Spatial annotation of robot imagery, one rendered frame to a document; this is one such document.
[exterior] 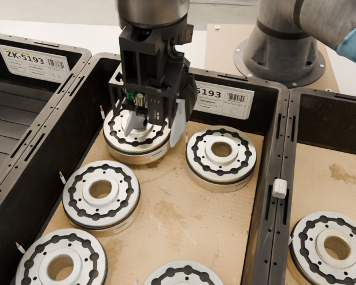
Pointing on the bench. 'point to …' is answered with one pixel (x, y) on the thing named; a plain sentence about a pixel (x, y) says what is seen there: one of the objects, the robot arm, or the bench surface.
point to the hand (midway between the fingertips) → (159, 129)
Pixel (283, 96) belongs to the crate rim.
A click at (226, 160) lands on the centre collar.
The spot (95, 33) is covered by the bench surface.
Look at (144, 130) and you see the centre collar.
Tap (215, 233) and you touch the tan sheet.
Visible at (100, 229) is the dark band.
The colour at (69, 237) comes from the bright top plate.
